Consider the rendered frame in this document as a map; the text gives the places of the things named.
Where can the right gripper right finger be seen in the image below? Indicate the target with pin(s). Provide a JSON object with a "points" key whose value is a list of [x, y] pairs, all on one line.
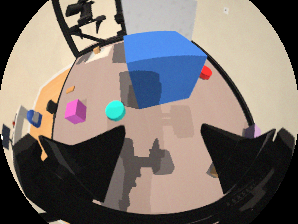
{"points": [[232, 154]]}

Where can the small tan wooden block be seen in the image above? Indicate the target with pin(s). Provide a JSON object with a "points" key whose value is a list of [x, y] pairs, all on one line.
{"points": [[213, 172], [96, 50]]}

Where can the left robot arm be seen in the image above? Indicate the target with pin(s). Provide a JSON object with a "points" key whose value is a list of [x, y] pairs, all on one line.
{"points": [[74, 9]]}

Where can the blue box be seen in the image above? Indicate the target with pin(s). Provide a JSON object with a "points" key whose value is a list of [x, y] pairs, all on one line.
{"points": [[164, 66]]}

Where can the red disk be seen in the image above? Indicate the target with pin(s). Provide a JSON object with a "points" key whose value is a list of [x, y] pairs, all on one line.
{"points": [[206, 73]]}

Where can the purple cube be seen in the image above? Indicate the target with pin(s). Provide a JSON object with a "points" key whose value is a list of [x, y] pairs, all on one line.
{"points": [[252, 131]]}

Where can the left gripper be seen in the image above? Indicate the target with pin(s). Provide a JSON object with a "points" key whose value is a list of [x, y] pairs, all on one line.
{"points": [[79, 31]]}

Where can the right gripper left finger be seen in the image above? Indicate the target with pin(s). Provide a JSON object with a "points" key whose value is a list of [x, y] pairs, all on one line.
{"points": [[91, 162]]}

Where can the white square marker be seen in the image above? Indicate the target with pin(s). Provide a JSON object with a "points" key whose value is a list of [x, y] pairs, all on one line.
{"points": [[104, 52]]}

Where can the pink cube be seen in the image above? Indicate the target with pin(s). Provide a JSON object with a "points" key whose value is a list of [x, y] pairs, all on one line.
{"points": [[75, 112]]}

